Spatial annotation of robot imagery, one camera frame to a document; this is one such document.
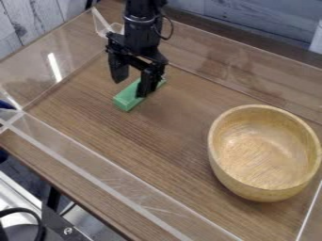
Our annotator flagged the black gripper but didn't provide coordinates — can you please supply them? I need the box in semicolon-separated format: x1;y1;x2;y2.
105;13;170;99

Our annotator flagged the blue object at edge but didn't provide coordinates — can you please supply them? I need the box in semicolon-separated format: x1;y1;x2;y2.
0;100;16;109

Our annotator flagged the green rectangular block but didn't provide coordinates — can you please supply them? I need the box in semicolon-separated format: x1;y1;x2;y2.
113;76;167;113

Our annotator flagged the clear acrylic tray enclosure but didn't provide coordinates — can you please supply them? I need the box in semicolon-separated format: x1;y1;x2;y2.
0;0;322;241

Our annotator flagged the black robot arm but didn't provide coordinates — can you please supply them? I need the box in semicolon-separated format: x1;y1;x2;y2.
106;0;169;98

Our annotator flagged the light wooden bowl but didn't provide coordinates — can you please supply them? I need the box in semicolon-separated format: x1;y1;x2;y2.
208;104;322;202

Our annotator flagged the black cable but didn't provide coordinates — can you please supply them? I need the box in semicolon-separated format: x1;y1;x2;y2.
0;207;47;241

